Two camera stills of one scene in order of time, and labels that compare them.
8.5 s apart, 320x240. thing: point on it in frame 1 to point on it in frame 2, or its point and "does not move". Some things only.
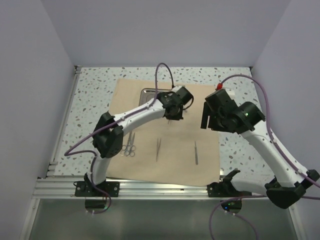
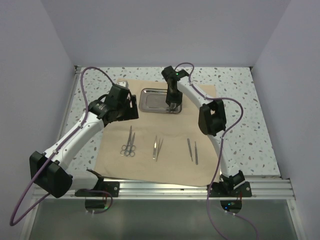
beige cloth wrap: [176, 151] does not move
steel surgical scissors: [122, 152] to [127, 147]
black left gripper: [178, 117] to [132, 113]
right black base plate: [225, 189] does not move
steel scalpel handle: [196, 153] does not move
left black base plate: [86, 189] does not move
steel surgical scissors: [133, 147] does not move
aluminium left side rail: [51, 170] does not move
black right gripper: [207, 112] to [169, 99]
